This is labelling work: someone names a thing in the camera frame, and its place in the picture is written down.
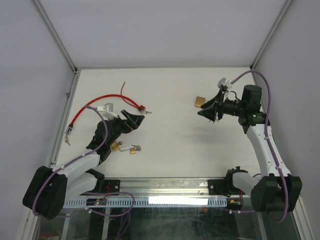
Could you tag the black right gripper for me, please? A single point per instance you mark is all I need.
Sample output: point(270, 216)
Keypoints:
point(210, 113)

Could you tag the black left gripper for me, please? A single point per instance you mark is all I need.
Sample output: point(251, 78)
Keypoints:
point(133, 122)

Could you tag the large brass padlock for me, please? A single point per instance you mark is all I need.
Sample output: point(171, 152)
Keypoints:
point(199, 101)

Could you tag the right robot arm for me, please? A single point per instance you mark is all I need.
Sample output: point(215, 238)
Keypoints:
point(277, 190)

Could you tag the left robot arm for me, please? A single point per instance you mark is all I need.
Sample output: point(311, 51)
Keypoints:
point(51, 188)

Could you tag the small brass padlock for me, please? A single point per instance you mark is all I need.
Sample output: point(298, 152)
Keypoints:
point(129, 148)

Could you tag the medium brass padlock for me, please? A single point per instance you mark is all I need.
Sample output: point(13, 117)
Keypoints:
point(116, 146)

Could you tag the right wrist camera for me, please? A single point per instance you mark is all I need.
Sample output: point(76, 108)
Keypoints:
point(225, 85)

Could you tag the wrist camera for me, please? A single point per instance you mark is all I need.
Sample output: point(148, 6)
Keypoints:
point(225, 85)
point(107, 111)

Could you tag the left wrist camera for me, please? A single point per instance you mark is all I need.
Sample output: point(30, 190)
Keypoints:
point(107, 111)

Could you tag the cable lock keys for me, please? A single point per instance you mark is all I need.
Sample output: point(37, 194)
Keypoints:
point(66, 140)

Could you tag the aluminium mounting rail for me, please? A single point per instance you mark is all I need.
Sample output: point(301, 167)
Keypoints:
point(145, 187)

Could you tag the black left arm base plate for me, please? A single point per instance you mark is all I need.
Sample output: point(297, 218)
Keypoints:
point(106, 186)

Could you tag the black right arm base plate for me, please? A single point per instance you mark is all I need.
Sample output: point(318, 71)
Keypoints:
point(222, 187)

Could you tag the white slotted cable duct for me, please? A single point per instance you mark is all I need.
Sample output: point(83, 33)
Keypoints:
point(147, 202)

